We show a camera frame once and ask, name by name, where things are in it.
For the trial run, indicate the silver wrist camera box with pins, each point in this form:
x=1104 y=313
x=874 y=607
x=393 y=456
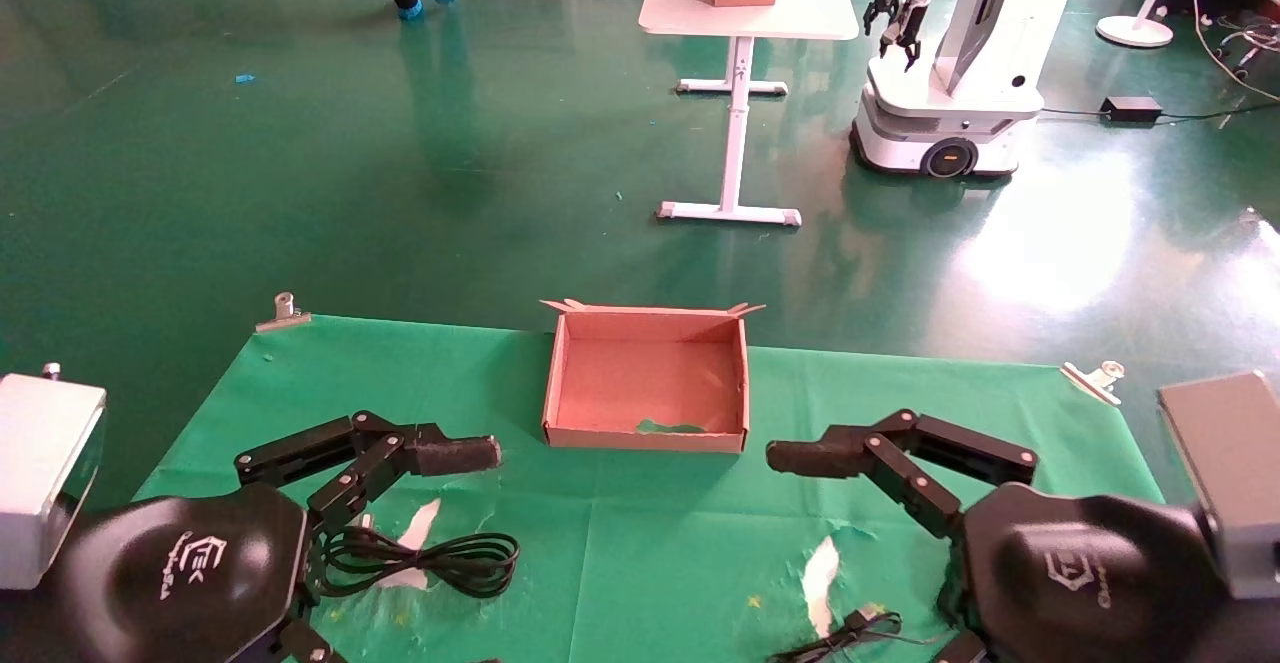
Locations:
x=45 y=473
x=1230 y=473

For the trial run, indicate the silver metal clip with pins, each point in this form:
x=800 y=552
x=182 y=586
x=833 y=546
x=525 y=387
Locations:
x=1090 y=381
x=283 y=315

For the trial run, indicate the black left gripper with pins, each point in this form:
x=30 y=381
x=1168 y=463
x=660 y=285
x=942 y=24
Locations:
x=180 y=573

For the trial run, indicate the white idle wheeled robot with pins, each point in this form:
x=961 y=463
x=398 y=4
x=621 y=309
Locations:
x=960 y=103

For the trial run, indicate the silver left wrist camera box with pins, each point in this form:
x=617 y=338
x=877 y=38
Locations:
x=45 y=473

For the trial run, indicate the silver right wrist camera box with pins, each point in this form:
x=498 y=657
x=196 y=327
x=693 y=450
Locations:
x=1230 y=473

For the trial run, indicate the black power adapter brick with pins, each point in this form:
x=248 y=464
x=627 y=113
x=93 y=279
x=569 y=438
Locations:
x=1132 y=109

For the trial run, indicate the open brown cardboard box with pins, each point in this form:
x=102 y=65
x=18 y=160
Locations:
x=650 y=383

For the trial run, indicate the white pedestal table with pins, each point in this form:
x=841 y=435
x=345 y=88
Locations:
x=790 y=13

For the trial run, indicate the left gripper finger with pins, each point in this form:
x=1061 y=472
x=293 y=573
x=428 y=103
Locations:
x=450 y=453

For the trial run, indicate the green table cloth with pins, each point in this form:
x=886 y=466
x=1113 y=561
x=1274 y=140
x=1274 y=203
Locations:
x=640 y=543

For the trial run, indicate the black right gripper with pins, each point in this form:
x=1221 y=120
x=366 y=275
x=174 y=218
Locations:
x=1080 y=583

